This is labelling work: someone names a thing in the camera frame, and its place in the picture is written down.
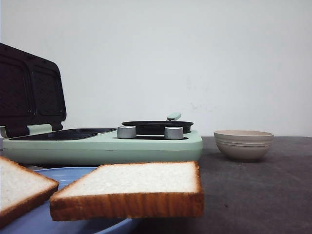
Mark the white bread slice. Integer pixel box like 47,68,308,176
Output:
50,161,204,221
0,156,59,228

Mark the mint green breakfast maker base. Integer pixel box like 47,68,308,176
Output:
3,128,203,166

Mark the small black frying pan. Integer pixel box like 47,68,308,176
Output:
121,112,194,135

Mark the right silver control knob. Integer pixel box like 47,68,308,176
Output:
164,126,184,140

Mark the beige ceramic bowl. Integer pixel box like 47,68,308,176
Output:
214,130,273,160

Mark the breakfast maker hinged lid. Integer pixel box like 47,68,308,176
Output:
0,44,66,138

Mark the left silver control knob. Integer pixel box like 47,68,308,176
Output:
117,126,137,139

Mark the blue plate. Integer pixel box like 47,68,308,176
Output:
0,167,141,234

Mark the silver control knob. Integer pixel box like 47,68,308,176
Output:
164,126,184,140
117,126,137,139

